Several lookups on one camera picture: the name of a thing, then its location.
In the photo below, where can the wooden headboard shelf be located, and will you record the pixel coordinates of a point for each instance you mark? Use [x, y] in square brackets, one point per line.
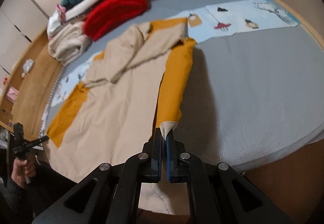
[33, 87]

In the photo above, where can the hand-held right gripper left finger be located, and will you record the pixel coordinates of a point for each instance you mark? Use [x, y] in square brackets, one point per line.
[157, 160]

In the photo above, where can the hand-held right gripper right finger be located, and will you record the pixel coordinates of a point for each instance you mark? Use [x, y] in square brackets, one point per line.
[170, 163]

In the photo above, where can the pink box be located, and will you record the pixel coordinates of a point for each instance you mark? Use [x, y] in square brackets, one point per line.
[12, 94]

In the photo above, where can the person's left forearm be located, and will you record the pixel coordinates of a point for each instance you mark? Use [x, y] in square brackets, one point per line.
[25, 203]

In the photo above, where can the white folded quilt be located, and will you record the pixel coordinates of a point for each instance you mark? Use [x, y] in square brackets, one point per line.
[88, 2]

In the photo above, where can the red quilted blanket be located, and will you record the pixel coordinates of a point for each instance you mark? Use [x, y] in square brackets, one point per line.
[114, 11]

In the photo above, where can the person's left hand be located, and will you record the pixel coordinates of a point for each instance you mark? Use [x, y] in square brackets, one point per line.
[21, 174]

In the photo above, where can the white and pink cloth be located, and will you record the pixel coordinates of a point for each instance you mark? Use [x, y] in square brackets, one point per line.
[57, 17]

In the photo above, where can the grey bed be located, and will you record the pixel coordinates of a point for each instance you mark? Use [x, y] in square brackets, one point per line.
[253, 87]

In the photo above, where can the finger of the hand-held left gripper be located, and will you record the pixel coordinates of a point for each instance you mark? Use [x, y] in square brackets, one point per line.
[38, 141]

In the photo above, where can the small red ornament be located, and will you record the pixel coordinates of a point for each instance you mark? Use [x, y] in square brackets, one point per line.
[5, 80]

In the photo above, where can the light blue printed blanket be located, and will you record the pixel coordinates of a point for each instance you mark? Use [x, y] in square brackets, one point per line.
[238, 15]

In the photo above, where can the tissue pack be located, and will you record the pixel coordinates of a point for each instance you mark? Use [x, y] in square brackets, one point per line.
[27, 66]

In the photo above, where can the beige and yellow jacket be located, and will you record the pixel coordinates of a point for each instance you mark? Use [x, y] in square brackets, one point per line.
[114, 117]

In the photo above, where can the cream fleece blanket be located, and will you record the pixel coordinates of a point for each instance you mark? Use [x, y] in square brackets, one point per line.
[67, 45]

